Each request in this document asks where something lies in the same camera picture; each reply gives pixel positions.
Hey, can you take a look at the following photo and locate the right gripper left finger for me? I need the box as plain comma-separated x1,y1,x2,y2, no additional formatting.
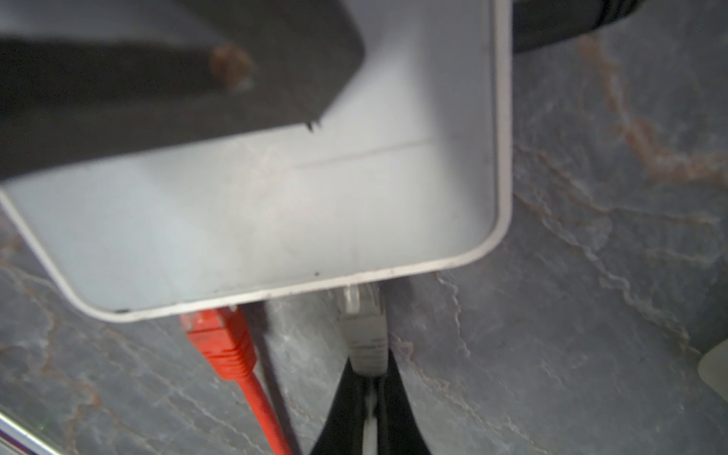
310,360,368,455

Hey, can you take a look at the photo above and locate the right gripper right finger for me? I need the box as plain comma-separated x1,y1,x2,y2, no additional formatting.
375,350,431,455

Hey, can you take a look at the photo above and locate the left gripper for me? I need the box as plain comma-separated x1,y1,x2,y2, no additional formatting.
1,1,365,180

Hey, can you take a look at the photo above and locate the red ethernet cable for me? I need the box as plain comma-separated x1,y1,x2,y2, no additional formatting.
179,305,296,455

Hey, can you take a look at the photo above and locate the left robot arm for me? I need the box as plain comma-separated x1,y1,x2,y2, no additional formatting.
1,1,639,181

